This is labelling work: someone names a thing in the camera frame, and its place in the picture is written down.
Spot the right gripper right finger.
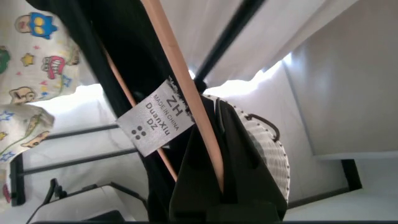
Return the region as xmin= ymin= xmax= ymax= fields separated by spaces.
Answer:
xmin=214 ymin=98 xmax=287 ymax=222

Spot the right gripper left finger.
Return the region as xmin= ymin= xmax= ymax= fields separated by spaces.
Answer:
xmin=169 ymin=96 xmax=224 ymax=222

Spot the pink clothes hanger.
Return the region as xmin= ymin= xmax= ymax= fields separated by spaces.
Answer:
xmin=102 ymin=0 xmax=224 ymax=192

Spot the black garment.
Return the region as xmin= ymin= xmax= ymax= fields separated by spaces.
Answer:
xmin=26 ymin=0 xmax=206 ymax=222

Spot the cream printed garment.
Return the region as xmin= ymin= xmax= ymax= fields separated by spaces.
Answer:
xmin=0 ymin=0 xmax=94 ymax=212

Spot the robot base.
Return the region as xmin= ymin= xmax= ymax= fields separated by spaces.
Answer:
xmin=26 ymin=183 xmax=149 ymax=222

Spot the white laundry basket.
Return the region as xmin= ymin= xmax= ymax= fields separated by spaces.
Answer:
xmin=203 ymin=95 xmax=290 ymax=203

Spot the black clothes rack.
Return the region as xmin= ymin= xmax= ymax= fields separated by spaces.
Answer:
xmin=9 ymin=0 xmax=265 ymax=206

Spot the black cable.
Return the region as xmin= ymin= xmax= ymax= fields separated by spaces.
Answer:
xmin=42 ymin=177 xmax=99 ymax=206

